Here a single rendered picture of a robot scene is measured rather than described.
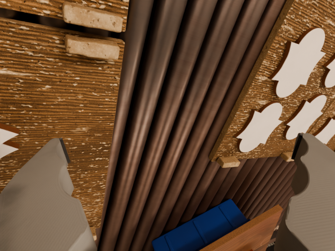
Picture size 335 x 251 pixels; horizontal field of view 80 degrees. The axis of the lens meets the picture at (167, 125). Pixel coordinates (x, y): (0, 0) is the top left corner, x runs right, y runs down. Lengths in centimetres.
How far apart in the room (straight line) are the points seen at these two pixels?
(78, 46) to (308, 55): 43
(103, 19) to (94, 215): 38
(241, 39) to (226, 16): 6
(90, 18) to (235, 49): 26
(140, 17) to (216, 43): 14
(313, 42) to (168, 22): 31
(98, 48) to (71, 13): 4
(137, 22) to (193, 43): 10
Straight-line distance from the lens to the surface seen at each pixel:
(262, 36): 45
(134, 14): 31
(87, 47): 26
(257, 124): 52
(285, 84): 51
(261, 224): 73
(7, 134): 27
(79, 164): 38
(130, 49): 31
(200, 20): 35
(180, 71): 36
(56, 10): 28
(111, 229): 60
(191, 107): 40
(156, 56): 33
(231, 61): 41
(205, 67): 38
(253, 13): 41
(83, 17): 25
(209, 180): 61
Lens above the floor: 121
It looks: 48 degrees down
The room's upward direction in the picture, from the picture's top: 144 degrees clockwise
